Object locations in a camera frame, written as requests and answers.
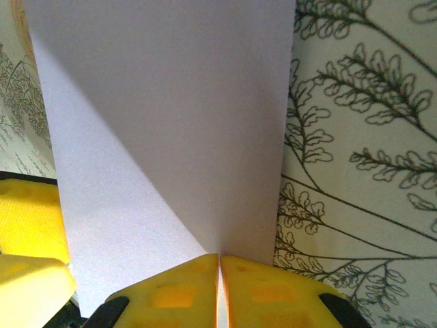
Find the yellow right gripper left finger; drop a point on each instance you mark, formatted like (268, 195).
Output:
(177, 294)

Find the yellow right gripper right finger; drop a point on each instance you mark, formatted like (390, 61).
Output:
(273, 297)

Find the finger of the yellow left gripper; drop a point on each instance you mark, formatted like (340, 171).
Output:
(30, 218)
(30, 290)

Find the lilac square paper sheet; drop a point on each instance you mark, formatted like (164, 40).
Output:
(164, 119)

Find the floral patterned table mat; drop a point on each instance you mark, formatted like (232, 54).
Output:
(358, 205)

